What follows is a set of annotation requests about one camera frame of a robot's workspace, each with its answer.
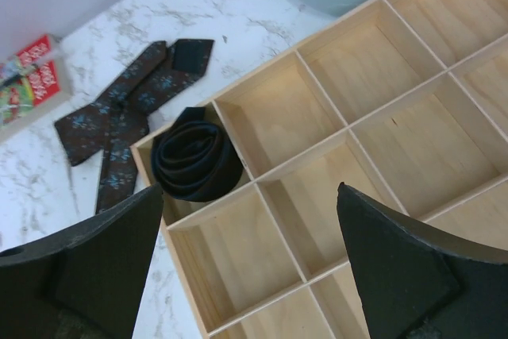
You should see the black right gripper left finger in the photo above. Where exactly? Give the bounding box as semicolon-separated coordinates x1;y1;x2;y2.
1;185;163;338

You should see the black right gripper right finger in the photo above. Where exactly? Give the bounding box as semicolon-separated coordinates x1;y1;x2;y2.
337;183;507;338

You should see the rolled dark navy tie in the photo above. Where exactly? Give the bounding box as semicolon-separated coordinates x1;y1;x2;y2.
151;107;243;202

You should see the brown floral patterned tie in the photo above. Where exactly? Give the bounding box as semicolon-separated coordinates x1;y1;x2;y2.
54;39;214;214

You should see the wooden compartment tray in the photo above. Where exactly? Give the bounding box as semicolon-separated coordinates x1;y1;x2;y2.
130;0;508;339

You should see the red illustrated book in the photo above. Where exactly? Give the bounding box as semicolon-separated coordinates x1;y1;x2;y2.
1;34;72;141

